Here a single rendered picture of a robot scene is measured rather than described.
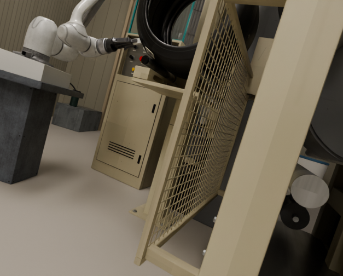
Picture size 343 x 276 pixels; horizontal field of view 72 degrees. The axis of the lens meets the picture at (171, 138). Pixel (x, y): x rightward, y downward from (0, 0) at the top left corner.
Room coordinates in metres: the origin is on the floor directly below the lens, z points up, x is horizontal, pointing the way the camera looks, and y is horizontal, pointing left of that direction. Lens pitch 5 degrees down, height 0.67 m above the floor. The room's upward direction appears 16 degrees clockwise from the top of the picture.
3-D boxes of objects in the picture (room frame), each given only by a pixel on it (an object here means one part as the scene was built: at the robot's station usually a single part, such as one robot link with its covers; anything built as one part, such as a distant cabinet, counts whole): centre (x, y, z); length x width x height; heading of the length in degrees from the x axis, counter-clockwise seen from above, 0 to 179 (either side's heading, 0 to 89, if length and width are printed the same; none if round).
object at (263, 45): (1.35, -0.40, 1.05); 0.20 x 0.15 x 0.30; 157
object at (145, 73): (1.35, 0.17, 0.83); 0.36 x 0.09 x 0.06; 157
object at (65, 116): (4.20, 1.76, 0.38); 0.78 x 0.62 x 0.77; 177
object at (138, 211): (1.54, -0.04, 0.01); 0.27 x 0.27 x 0.02; 67
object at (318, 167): (4.08, -2.43, 0.33); 0.56 x 0.54 x 0.67; 177
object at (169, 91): (1.29, 0.04, 0.80); 0.37 x 0.36 x 0.02; 67
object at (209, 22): (0.95, -0.18, 0.65); 0.90 x 0.02 x 0.70; 157
